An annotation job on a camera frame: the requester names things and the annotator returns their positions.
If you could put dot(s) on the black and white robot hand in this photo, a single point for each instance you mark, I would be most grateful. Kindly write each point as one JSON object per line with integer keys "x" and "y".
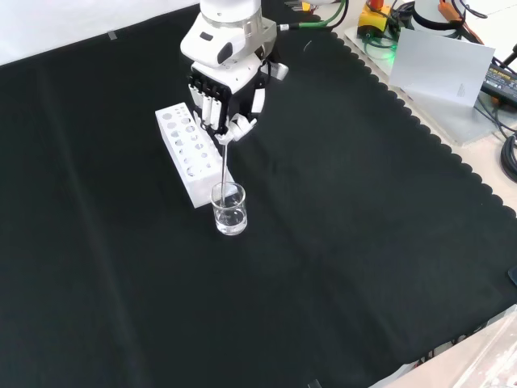
{"x": 238, "y": 97}

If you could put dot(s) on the clear glass rod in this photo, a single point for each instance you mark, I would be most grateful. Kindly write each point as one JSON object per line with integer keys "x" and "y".
{"x": 223, "y": 169}

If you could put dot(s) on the white test tube rack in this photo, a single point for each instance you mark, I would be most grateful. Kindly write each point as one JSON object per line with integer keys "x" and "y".
{"x": 190, "y": 161}

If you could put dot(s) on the small clear glass beaker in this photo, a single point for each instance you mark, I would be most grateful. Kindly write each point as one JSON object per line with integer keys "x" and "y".
{"x": 229, "y": 214}

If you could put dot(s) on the grey tape strip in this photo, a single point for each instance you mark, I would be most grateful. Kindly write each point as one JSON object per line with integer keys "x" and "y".
{"x": 113, "y": 36}

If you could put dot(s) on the yellow stop button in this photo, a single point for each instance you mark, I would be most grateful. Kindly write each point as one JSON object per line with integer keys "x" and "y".
{"x": 373, "y": 20}

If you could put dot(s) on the black bench cloth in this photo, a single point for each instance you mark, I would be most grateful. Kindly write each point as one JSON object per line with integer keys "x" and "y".
{"x": 323, "y": 242}

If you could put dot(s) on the pale board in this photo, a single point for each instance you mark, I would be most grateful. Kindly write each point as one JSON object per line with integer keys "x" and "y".
{"x": 440, "y": 68}

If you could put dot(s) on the black power adapter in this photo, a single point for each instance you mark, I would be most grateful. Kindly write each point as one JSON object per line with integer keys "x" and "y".
{"x": 501, "y": 81}

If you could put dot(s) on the grey metal base plate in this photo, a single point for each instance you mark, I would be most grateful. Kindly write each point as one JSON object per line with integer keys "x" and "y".
{"x": 452, "y": 119}

